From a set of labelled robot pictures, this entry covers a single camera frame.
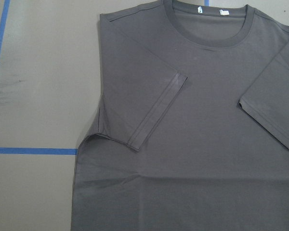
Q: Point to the brown t-shirt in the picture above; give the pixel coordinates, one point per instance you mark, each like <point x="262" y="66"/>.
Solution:
<point x="192" y="128"/>

